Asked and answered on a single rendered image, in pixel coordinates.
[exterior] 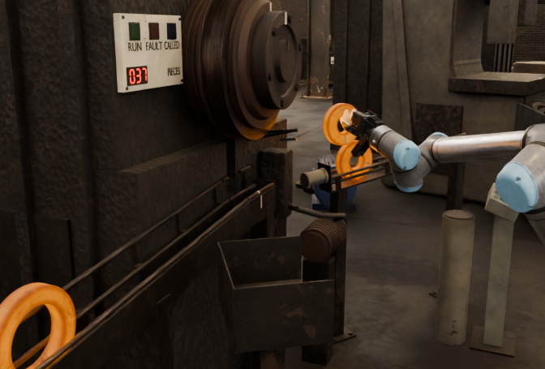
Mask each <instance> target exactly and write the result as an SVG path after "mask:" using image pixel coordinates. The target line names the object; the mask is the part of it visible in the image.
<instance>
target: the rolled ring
mask: <svg viewBox="0 0 545 369"><path fill-rule="evenodd" d="M41 304H45V305H46V306H47V308H48V309H49V313H50V316H51V323H52V324H51V333H50V336H49V341H48V343H47V345H46V347H45V349H44V351H43V353H42V354H41V356H40V357H39V358H38V359H37V360H36V361H35V362H34V363H33V364H32V365H31V366H30V367H28V368H26V369H35V368H36V367H38V366H39V365H40V364H41V363H43V362H44V361H45V360H46V359H47V358H48V357H50V356H51V355H52V354H53V353H55V352H56V351H57V350H59V349H60V348H61V347H62V346H64V345H65V344H66V343H67V342H68V341H69V340H70V339H72V338H73V337H74V336H75V326H76V315H75V307H74V304H73V302H72V300H71V298H70V296H69V295H68V293H67V292H66V291H65V290H63V289H62V288H60V287H58V286H56V285H49V284H45V283H40V282H37V283H31V284H28V285H24V286H22V287H20V288H18V289H17V290H15V291H14V292H13V293H11V294H10V295H9V296H8V297H7V298H6V299H5V300H4V301H3V302H2V303H1V304H0V369H15V367H14V365H13V362H12V359H11V345H12V341H13V337H14V335H15V331H16V329H17V328H18V326H19V323H20V322H21V320H22V319H23V318H24V317H25V316H26V315H27V314H28V313H29V312H30V311H31V310H32V309H33V308H34V307H37V306H39V305H41Z"/></svg>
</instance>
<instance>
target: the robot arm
mask: <svg viewBox="0 0 545 369"><path fill-rule="evenodd" d="M370 112H371V111H370V110H369V109H368V110H367V113H361V112H359V111H357V110H356V109H352V111H351V113H350V114H349V111H348V110H347V109H346V110H345V112H344V114H343V116H342V117H341V118H340V122H341V125H342V127H343V128H344V129H345V130H346V131H348V132H349V133H351V134H352V135H355V136H357V137H360V136H361V139H360V140H359V141H358V142H357V144H356V145H355V146H354V148H353V149H352V151H351V153H352V155H353V157H361V156H363V154H364V153H365V152H366V151H367V150H368V149H369V147H370V146H371V147H372V148H373V149H375V150H376V151H377V152H378V153H380V154H381V155H382V156H384V157H386V158H387V159H388V161H389V164H390V167H391V170H392V172H393V177H394V182H395V183H396V184H397V187H398V189H399V190H401V191H404V192H414V191H417V190H418V189H419V188H420V187H421V186H422V184H423V177H424V176H426V175H427V174H428V173H429V172H430V171H431V170H432V169H433V168H434V167H435V166H436V165H438V164H439V163H448V162H489V161H510V162H509V163H508V164H506V165H505V166H504V168H503V169H502V170H501V171H500V172H499V174H498V175H497V178H496V190H497V192H498V194H499V196H500V198H501V199H502V200H503V201H504V202H505V203H506V204H508V205H509V207H510V208H511V209H513V210H515V211H517V212H522V213H523V214H525V216H526V218H527V220H528V221H529V223H530V224H531V225H532V227H533V229H534V231H535V232H536V234H537V235H538V236H539V238H540V240H541V241H542V243H543V245H544V246H545V123H541V124H534V125H532V126H530V127H528V128H527V129H526V130H525V131H512V132H502V133H492V134H482V135H464V136H454V137H448V136H447V135H445V134H443V133H440V132H436V133H433V134H432V135H430V136H428V137H427V139H426V140H425V141H424V142H423V143H422V144H420V145H419V146H417V145H416V144H415V143H414V142H412V141H410V140H408V139H406V138H405V137H403V136H401V135H399V134H398V133H396V132H395V131H393V130H392V129H390V128H389V127H387V126H384V122H383V121H382V120H380V119H378V118H377V115H376V114H374V113H373V112H371V113H372V114H374V115H369V114H370Z"/></svg>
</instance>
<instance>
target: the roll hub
mask: <svg viewBox="0 0 545 369"><path fill-rule="evenodd" d="M285 13H286V24H285ZM289 15H291V14H290V13H289V12H287V11H269V12H267V13H265V14H264V15H263V16H262V17H261V19H260V21H259V23H258V24H257V26H256V29H255V33H254V36H253V41H252V45H251V79H252V84H253V88H254V91H255V94H256V97H257V99H258V101H259V102H260V104H261V105H262V106H263V107H264V108H266V109H287V108H288V107H289V106H290V105H291V104H292V102H293V100H294V98H295V96H296V94H297V91H295V84H299V82H300V78H301V72H302V51H299V49H298V46H299V44H301V38H300V34H299V30H298V25H297V24H296V21H295V19H294V17H293V23H289V22H288V16H289ZM273 28H277V31H278V33H277V36H273V34H272V30H273ZM270 72H272V73H273V75H274V78H273V81H269V80H268V73H270ZM283 99H284V100H285V107H281V100H283Z"/></svg>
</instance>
